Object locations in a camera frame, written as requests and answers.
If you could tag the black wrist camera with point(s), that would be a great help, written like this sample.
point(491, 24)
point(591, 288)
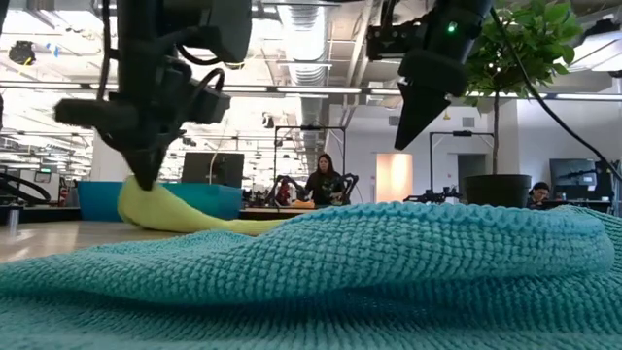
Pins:
point(211, 104)
point(393, 44)

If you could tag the black metal frame stand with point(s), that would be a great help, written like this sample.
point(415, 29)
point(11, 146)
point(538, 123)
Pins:
point(461, 133)
point(311, 128)

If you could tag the white pillar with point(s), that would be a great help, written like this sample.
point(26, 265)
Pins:
point(104, 165)

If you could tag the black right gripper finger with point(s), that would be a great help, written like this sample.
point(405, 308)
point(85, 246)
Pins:
point(418, 114)

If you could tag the orange cloth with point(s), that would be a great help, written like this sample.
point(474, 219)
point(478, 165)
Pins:
point(303, 204)

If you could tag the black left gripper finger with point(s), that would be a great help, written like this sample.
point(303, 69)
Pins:
point(146, 167)

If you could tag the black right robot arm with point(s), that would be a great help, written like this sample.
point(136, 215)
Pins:
point(466, 4)

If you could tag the teal microfiber towel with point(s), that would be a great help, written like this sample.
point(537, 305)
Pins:
point(340, 272)

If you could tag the green leafy potted tree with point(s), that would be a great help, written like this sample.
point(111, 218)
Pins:
point(534, 48)

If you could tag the black plant pot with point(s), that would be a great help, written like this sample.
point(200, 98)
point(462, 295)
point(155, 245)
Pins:
point(495, 187)

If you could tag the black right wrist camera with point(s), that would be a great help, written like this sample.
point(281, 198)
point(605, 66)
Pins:
point(393, 44)

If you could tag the lime green microfiber towel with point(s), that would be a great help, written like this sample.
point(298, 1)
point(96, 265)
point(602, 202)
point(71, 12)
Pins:
point(165, 211)

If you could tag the black background monitor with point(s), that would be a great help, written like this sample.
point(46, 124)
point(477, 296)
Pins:
point(214, 170)
point(573, 177)

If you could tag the silver metal cylinder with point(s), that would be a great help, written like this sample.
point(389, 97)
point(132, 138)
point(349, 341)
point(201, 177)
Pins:
point(13, 219)

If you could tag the blue plastic bin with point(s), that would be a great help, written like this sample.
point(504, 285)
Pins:
point(214, 200)

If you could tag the black background robot arm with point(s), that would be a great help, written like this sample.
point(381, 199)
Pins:
point(350, 185)
point(427, 197)
point(284, 189)

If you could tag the person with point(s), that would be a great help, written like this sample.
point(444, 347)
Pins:
point(538, 192)
point(324, 185)

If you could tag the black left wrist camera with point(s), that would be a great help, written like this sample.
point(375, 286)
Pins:
point(211, 104)

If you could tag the black aluminium table frame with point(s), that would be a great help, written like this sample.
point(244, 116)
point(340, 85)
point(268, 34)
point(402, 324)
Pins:
point(48, 214)

